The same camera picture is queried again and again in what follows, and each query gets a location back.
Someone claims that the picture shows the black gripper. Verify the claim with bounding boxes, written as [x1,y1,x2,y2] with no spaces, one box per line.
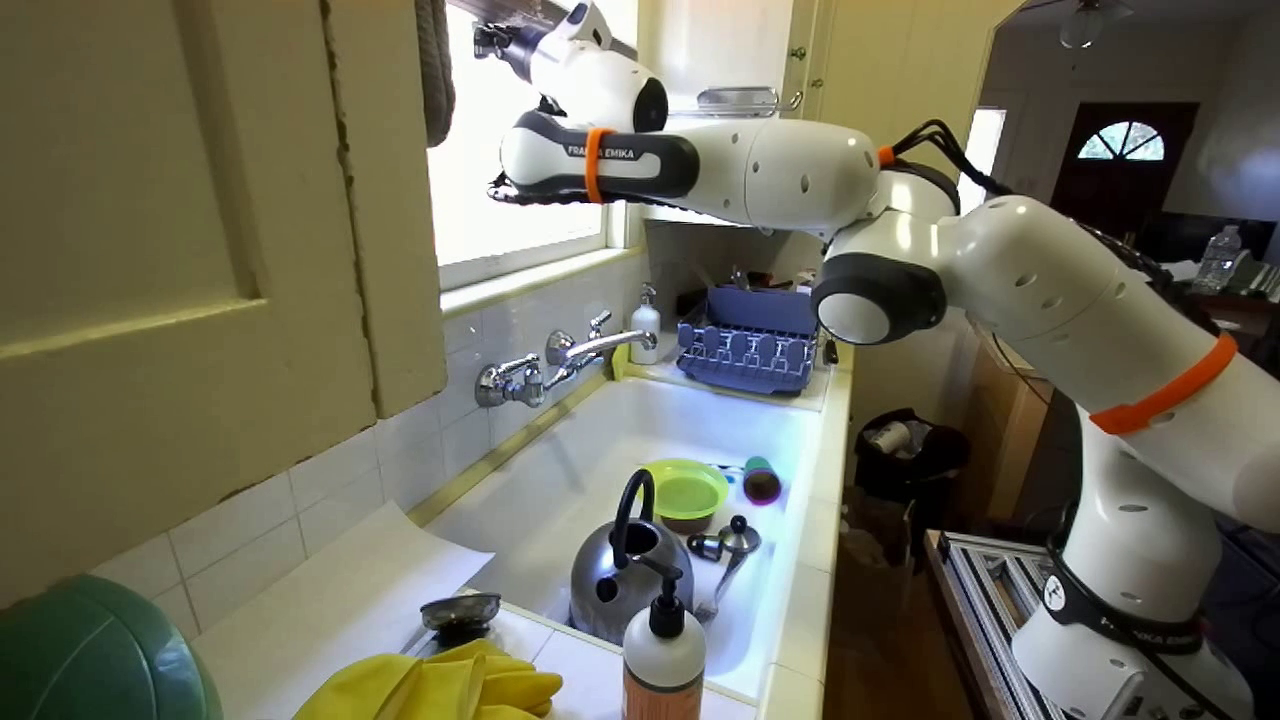
[467,0,582,79]

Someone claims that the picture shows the white window blinds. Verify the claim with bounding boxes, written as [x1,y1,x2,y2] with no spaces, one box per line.
[443,0,582,20]

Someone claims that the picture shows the grey hanging towel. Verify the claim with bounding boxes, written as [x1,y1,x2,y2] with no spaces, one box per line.
[408,0,462,151]

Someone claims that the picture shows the yellow sponge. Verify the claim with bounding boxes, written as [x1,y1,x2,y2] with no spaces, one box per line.
[601,339,639,389]

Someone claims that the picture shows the blue dish rack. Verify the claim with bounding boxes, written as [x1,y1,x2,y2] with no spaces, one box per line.
[671,271,826,399]

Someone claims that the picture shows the white ceramic sink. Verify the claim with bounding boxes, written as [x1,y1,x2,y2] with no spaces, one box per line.
[419,370,832,706]

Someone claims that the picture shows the yellow-green plastic bowl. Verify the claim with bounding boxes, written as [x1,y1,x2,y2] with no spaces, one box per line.
[636,455,736,529]

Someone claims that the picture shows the purple and green cup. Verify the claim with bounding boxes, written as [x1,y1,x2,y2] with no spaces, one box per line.
[740,452,789,510]

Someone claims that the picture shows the steel ladle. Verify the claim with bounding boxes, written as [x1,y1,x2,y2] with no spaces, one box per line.
[687,510,766,624]

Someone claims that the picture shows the round metal sink strainer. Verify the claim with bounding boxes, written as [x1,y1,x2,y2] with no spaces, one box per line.
[415,588,509,654]

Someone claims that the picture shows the black trash bin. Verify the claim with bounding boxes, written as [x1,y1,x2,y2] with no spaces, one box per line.
[849,403,978,539]

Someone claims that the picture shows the dark door arched window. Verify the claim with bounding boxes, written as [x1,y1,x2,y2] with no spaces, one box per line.
[1044,101,1208,251]

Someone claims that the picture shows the orange soap dispenser bottle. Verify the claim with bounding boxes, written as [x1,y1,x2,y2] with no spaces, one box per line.
[620,573,711,720]

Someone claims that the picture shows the container with green lid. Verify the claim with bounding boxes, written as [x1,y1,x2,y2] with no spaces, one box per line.
[0,573,229,720]

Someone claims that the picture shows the wire wall shelf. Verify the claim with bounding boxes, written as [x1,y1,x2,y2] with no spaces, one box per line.
[694,85,801,125]

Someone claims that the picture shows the chrome wall faucet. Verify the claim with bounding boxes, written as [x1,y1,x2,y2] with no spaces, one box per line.
[471,297,670,417]

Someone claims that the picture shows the cream wall cabinet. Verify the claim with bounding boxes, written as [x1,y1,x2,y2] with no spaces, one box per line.
[0,0,454,612]

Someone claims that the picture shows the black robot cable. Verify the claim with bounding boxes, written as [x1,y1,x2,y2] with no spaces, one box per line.
[888,114,1021,205]

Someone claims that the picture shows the steel kettle black handle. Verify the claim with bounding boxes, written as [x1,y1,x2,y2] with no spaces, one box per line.
[568,467,699,647]

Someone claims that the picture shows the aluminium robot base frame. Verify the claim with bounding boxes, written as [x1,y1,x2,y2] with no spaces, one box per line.
[923,529,1259,720]

